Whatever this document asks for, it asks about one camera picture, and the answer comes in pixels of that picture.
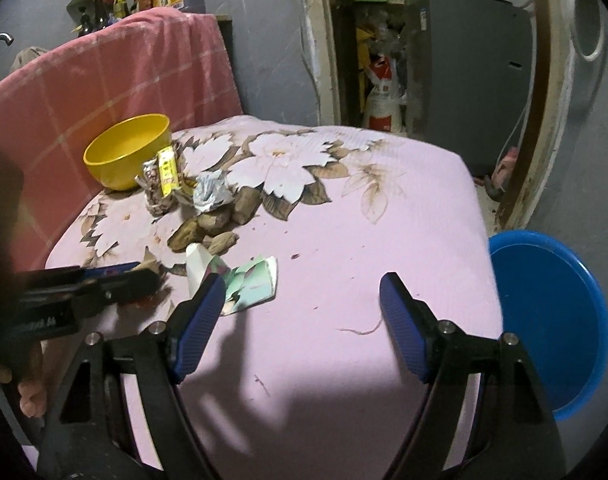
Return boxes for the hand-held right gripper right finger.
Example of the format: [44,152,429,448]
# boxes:
[379,272,567,480]

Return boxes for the yellow bowl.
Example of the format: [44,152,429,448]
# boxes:
[83,113,174,192]

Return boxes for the pink plaid blanket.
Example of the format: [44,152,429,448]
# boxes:
[0,7,244,271]

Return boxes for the white sack red print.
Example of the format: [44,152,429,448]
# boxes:
[361,55,407,133]

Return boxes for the person's left hand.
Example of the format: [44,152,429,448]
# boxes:
[0,345,50,418]

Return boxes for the blue plastic basin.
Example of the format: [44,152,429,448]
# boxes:
[488,230,608,423]

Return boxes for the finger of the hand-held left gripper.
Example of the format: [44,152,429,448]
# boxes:
[14,261,143,283]
[74,267,163,317]

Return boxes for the yellow snack packet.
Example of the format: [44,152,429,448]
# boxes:
[156,145,181,196]

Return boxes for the brown patterned wrapper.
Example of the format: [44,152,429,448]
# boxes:
[135,157,182,216]

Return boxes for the loose thread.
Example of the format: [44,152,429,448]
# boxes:
[338,316,385,335]

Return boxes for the grey refrigerator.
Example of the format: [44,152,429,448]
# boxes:
[403,0,532,178]

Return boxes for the torn white green wrapper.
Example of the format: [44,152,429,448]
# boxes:
[219,256,279,317]

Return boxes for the grey rag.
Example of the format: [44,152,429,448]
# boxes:
[11,46,47,72]

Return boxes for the pink rag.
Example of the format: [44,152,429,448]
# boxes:
[491,147,519,193]

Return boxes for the wooden door frame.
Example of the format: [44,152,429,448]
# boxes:
[499,0,577,235]

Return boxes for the silver wrapper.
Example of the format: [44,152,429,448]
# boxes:
[191,170,232,213]

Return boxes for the pink floral blanket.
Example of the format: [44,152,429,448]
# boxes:
[44,115,505,480]

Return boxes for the brown husk piece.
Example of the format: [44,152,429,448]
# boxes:
[167,220,205,253]
[232,186,261,226]
[196,210,233,236]
[204,231,238,256]

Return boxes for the dark bottle yellow label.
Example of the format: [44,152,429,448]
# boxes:
[93,0,112,31]

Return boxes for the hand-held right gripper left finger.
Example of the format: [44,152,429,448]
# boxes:
[36,272,227,480]

